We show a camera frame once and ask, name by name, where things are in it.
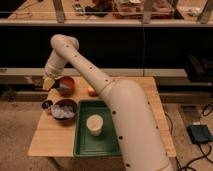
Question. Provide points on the dark bowl with cloth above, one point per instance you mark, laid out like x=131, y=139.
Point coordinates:
x=64, y=110

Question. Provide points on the white paper cup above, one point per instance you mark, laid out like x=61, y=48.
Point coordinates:
x=95, y=124

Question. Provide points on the red bowl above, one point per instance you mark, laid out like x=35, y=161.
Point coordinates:
x=65, y=86

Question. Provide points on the red yellow apple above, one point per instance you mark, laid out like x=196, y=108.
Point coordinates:
x=91, y=92

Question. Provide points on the small metal cup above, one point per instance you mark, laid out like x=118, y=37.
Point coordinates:
x=46, y=105

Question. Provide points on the clear container on shelf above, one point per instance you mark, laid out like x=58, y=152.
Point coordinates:
x=135, y=9

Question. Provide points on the wooden table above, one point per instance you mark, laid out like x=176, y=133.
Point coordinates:
x=54, y=140

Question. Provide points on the green plastic tray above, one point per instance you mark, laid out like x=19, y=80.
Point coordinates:
x=87, y=145

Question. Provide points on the black foot pedal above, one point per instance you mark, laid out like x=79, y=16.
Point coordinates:
x=199, y=134

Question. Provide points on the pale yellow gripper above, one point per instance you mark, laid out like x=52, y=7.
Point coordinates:
x=48, y=83

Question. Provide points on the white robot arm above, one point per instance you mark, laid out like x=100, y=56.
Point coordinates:
x=139, y=137

